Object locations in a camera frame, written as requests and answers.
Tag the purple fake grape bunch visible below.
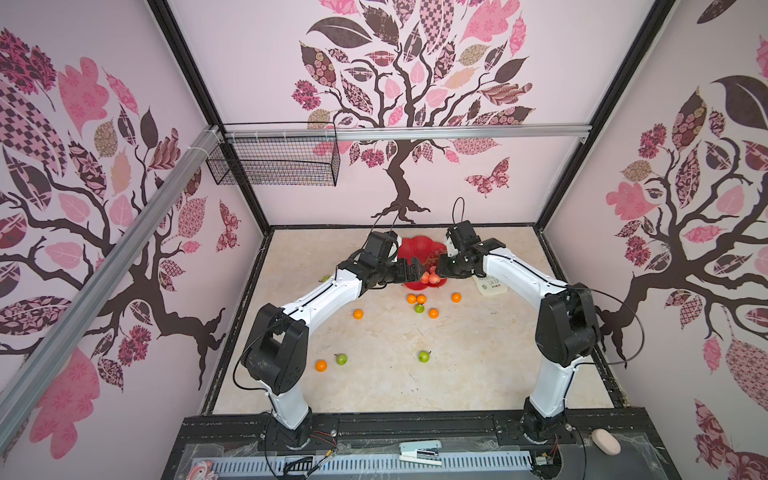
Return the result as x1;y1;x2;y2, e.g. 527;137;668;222
423;251;442;271

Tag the pink fake peach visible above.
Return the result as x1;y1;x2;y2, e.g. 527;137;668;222
420;266;444;285

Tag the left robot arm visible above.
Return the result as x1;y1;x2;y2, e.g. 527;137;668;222
237;231;428;449

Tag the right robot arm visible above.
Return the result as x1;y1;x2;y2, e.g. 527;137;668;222
436;221;602;444

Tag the red flower fruit bowl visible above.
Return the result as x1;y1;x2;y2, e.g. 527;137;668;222
397;235;447;291

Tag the black wire basket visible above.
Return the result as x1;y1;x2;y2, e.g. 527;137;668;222
206;120;341;187

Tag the white slotted cable duct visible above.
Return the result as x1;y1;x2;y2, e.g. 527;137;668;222
192;451;532;479

